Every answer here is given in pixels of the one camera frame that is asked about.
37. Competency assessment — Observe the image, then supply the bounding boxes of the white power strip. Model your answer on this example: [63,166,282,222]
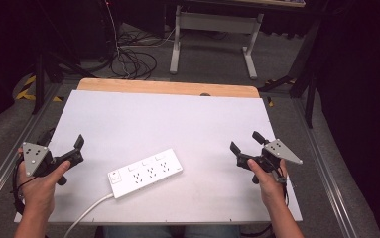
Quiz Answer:
[107,148,185,200]

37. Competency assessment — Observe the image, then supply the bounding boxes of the person's left hand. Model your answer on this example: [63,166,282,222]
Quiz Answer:
[16,147,71,220]

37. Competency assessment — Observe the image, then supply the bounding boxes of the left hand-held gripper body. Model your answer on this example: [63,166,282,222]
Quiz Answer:
[22,142,85,186]

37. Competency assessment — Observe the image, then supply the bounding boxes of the yellow black floor tape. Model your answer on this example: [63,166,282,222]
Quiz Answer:
[14,74,63,103]

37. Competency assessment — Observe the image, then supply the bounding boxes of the thin white cable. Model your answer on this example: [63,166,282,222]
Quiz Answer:
[105,0,121,58]

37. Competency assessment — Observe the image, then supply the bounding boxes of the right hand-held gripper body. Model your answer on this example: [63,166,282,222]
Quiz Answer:
[236,138,304,185]

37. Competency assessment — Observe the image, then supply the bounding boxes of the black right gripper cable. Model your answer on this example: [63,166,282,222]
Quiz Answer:
[275,167,295,207]

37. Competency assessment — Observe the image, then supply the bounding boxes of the person's right hand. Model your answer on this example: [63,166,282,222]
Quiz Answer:
[246,158,290,210]

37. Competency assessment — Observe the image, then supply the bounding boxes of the white board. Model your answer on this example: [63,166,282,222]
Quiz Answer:
[14,89,304,226]

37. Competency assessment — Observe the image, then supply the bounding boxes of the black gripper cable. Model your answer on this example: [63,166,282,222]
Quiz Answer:
[10,155,37,216]
[275,167,295,207]

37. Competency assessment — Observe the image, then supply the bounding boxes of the black metal stand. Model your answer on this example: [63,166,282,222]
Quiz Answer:
[258,16,322,129]
[32,0,96,115]

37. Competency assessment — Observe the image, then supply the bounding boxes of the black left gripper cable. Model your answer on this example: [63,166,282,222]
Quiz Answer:
[10,155,37,216]

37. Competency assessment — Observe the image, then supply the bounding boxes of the white power strip cable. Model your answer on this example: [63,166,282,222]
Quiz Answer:
[63,192,115,238]

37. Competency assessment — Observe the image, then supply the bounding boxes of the white desk frame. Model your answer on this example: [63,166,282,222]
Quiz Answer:
[169,4,265,80]

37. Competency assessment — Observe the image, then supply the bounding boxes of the aluminium rail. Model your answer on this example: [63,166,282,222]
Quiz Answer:
[0,82,66,216]
[292,97,359,238]

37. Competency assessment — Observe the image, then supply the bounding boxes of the black floor cables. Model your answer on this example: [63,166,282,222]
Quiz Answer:
[109,29,159,81]

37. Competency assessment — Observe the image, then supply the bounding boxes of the wooden table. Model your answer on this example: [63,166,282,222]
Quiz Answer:
[76,77,261,99]

